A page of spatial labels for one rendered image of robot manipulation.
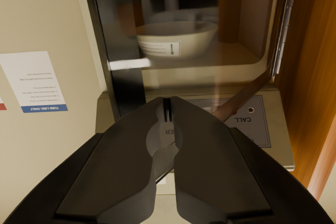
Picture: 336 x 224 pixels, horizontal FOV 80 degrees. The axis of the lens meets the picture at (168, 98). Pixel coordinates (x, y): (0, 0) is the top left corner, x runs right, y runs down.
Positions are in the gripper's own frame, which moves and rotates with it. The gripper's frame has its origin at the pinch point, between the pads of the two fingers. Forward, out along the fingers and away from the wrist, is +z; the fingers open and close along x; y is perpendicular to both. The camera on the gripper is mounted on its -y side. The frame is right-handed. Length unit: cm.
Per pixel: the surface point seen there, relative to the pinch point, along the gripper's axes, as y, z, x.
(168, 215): 49, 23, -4
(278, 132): 15.2, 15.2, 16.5
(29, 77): 22, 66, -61
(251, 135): 15.3, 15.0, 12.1
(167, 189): 38.1, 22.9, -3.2
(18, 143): 56, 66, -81
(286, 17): -1.5, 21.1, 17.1
